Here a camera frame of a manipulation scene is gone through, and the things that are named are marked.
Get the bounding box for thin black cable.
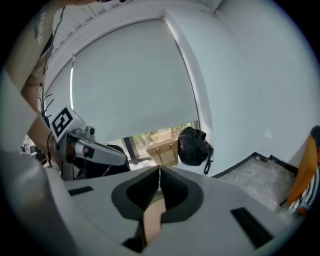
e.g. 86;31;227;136
37;6;67;101

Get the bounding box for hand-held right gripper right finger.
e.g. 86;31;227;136
147;164;305;256

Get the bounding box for person's left hand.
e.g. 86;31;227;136
65;142;89;164

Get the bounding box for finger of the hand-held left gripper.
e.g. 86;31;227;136
74;138;129;167

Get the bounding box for black handbag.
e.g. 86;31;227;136
177;126;215;176

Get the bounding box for beige tote bag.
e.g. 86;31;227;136
145;140;180;169

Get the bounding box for person's left forearm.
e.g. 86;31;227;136
20;79;60;165

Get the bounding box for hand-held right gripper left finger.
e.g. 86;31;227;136
62;164;161;254

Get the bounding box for white roller blind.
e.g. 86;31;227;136
46;16;201;144

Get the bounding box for black baseboard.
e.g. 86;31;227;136
211;151;300;179

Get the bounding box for orange and striped cushion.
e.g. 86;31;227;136
286;125;320;216

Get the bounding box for black coat rack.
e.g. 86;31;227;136
37;92;55;126

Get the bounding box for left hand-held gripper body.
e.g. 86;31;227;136
50;105;97;181

